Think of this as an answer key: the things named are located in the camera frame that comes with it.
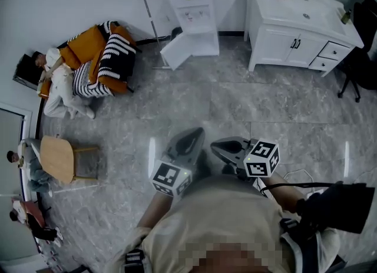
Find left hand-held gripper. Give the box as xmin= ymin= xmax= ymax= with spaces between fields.
xmin=151 ymin=127 xmax=207 ymax=198

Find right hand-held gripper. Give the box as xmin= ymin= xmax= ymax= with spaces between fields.
xmin=210 ymin=136 xmax=280 ymax=183

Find person's right forearm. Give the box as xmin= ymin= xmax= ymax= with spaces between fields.
xmin=259 ymin=174 xmax=300 ymax=212

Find black shoulder bag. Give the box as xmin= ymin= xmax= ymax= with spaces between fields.
xmin=296 ymin=180 xmax=376 ymax=237

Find person's left forearm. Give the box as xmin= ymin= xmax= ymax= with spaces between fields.
xmin=137 ymin=190 xmax=174 ymax=230

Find white sink vanity cabinet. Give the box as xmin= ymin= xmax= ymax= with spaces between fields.
xmin=243 ymin=0 xmax=365 ymax=77

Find person's left leg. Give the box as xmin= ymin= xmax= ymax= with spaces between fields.
xmin=194 ymin=149 xmax=213 ymax=178

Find person's beige shirt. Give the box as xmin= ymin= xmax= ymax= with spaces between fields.
xmin=108 ymin=174 xmax=341 ymax=273

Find black blanket white scalloped stripes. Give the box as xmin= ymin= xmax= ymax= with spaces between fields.
xmin=98 ymin=21 xmax=137 ymax=80

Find black white striped cushion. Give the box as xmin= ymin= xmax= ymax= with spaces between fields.
xmin=72 ymin=61 xmax=114 ymax=98

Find wooden side table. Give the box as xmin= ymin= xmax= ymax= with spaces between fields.
xmin=39 ymin=135 xmax=100 ymax=185

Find white mop with metal pole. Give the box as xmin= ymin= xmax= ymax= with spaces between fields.
xmin=135 ymin=0 xmax=177 ymax=71

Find orange sofa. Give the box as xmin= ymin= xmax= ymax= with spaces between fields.
xmin=38 ymin=21 xmax=138 ymax=98

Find black office chair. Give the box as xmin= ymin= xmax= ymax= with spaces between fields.
xmin=337 ymin=0 xmax=377 ymax=103

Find olive green bottle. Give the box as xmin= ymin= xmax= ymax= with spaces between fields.
xmin=340 ymin=8 xmax=353 ymax=25

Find white framed glass door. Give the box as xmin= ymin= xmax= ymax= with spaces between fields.
xmin=0 ymin=102 xmax=33 ymax=199

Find black flat screen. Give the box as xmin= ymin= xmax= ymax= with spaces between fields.
xmin=13 ymin=53 xmax=45 ymax=90

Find white power cable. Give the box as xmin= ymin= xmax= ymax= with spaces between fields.
xmin=283 ymin=168 xmax=315 ymax=185

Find thick black cable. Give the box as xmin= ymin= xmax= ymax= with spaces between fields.
xmin=260 ymin=182 xmax=345 ymax=195

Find black harness strap buckle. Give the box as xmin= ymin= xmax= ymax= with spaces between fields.
xmin=279 ymin=218 xmax=301 ymax=233
xmin=123 ymin=248 xmax=147 ymax=273

